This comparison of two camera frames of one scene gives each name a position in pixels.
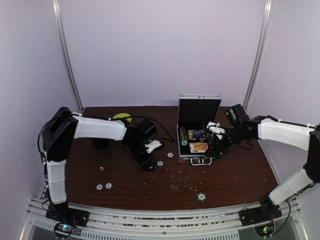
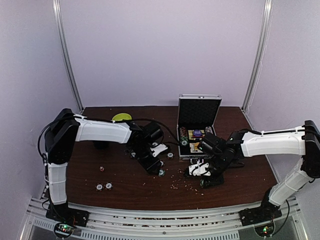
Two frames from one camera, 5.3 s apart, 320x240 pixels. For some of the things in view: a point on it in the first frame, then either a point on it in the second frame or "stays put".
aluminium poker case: [196, 112] stays put
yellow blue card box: [196, 134] stays put
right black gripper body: [236, 136] to [221, 164]
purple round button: [197, 133] stays put
